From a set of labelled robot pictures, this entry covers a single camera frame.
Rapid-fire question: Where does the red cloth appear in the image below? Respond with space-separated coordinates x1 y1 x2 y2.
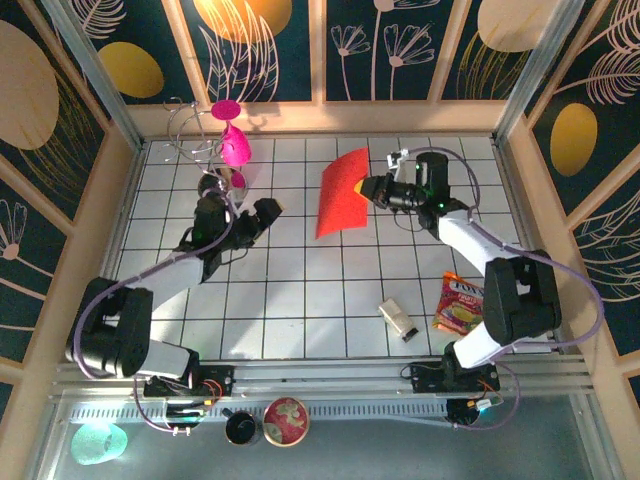
314 147 371 241

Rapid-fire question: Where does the pink wine glass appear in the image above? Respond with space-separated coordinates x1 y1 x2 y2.
210 99 252 169

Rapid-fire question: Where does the small beige box device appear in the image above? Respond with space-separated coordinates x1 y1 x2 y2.
377 298 420 344

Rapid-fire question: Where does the colourful fruit candy bag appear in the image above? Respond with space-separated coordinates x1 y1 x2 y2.
432 271 486 335

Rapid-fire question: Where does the small electronics module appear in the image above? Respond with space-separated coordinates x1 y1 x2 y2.
164 399 211 426
446 396 506 427

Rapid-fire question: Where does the red round patterned tin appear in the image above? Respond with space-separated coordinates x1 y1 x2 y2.
263 397 311 447

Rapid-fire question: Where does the black mug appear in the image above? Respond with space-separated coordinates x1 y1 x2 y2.
221 407 262 448

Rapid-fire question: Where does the teal plastic cup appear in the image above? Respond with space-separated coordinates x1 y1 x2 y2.
69 422 129 466

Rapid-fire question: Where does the chrome wire glass stand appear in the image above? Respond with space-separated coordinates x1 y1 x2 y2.
163 97 250 207

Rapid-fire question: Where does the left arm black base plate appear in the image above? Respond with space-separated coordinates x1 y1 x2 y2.
143 364 236 399

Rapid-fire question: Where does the aluminium mounting rail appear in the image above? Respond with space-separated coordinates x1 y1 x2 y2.
49 354 596 401

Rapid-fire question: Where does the aluminium frame post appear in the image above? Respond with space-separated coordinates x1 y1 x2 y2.
42 0 149 151
492 0 587 146

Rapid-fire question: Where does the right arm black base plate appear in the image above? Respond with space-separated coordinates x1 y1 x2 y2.
409 362 500 396

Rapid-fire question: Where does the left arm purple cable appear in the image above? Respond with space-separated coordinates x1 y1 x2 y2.
72 187 241 435

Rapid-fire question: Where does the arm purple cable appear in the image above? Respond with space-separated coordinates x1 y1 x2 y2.
72 187 241 435
412 147 606 432

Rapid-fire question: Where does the slotted grey cable duct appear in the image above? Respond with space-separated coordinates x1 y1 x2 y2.
69 402 451 426

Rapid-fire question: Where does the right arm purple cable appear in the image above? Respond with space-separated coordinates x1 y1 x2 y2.
412 147 606 432

